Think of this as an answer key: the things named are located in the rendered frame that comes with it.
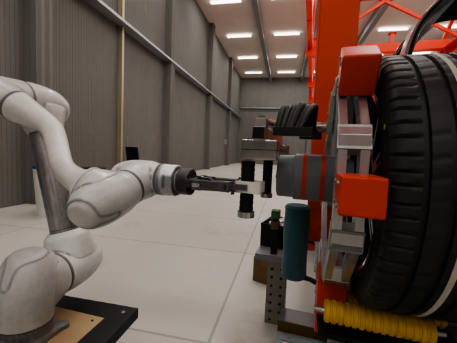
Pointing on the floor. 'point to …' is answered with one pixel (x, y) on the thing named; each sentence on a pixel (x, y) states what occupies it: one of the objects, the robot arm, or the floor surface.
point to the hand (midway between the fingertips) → (250, 186)
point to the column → (275, 292)
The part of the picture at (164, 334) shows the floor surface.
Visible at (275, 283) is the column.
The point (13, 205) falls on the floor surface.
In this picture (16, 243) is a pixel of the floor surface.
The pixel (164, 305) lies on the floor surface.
